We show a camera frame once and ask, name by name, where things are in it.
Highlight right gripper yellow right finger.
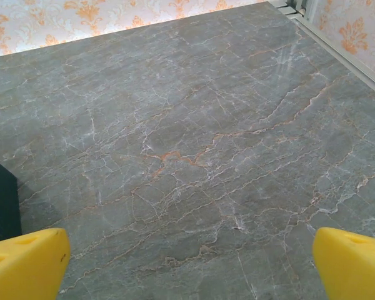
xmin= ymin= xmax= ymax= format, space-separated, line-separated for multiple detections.
xmin=312 ymin=227 xmax=375 ymax=300

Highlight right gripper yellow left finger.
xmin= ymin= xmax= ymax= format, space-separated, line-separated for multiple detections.
xmin=0 ymin=227 xmax=72 ymax=300

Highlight starry night tin box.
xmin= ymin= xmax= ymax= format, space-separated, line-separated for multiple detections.
xmin=0 ymin=152 xmax=22 ymax=245

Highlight aluminium side frame rail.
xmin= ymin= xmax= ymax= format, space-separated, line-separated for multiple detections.
xmin=295 ymin=15 xmax=375 ymax=101

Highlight aluminium corner frame post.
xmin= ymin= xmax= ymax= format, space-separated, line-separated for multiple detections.
xmin=268 ymin=0 xmax=316 ymax=19

